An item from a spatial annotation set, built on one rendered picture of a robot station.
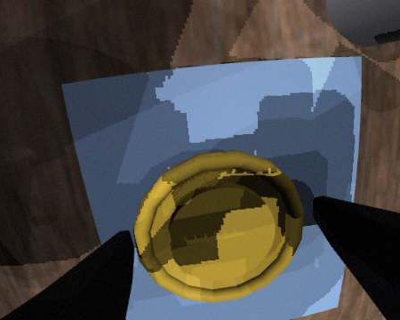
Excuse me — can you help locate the light blue mat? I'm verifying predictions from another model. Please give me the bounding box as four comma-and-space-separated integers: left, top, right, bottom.
61, 56, 363, 320

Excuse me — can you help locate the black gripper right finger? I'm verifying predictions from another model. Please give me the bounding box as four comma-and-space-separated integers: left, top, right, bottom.
313, 196, 400, 320

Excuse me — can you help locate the shiny gold plate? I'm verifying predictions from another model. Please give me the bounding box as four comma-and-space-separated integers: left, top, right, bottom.
132, 150, 304, 303

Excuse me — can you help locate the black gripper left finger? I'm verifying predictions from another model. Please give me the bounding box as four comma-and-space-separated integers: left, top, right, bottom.
0, 230, 135, 320

